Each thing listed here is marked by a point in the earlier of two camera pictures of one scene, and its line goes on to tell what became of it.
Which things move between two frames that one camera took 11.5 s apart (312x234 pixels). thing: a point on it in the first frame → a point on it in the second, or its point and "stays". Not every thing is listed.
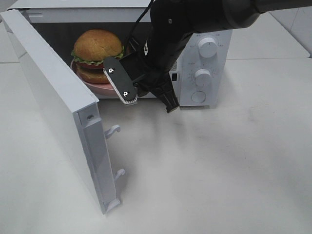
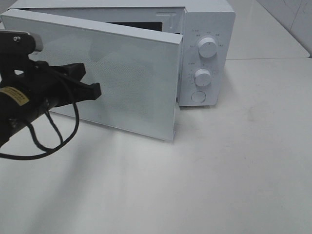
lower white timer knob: [203, 78] stays
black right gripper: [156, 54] → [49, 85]
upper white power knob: [207, 47] stays
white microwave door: [72, 107] → [138, 72]
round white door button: [198, 96] stays
